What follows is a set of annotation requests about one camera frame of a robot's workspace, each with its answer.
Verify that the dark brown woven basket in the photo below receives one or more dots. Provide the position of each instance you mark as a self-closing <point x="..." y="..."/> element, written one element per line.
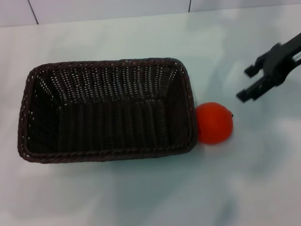
<point x="105" y="122"/>

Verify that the orange round fruit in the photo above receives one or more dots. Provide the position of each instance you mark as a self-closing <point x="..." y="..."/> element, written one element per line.
<point x="215" y="123"/>

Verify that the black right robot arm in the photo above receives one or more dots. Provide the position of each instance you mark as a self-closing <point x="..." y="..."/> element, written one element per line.
<point x="294" y="42"/>

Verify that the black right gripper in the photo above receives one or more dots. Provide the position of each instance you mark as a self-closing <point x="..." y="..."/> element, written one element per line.
<point x="276" y="64"/>

